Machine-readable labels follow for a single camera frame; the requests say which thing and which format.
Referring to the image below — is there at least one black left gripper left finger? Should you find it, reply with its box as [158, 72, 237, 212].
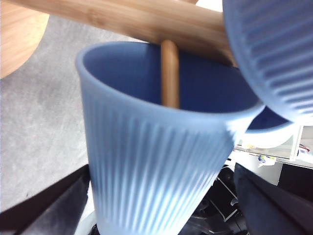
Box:
[0, 165, 90, 235]

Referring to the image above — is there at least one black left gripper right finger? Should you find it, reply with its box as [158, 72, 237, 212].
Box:
[235, 163, 313, 235]

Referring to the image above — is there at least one blue ribbed cup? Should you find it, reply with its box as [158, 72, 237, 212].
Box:
[223, 0, 313, 148]
[76, 40, 264, 235]

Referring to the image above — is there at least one white shelf unit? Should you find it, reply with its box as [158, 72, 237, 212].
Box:
[229, 125, 313, 168]

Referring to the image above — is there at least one wooden mug tree stand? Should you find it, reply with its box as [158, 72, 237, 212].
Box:
[0, 0, 237, 107]

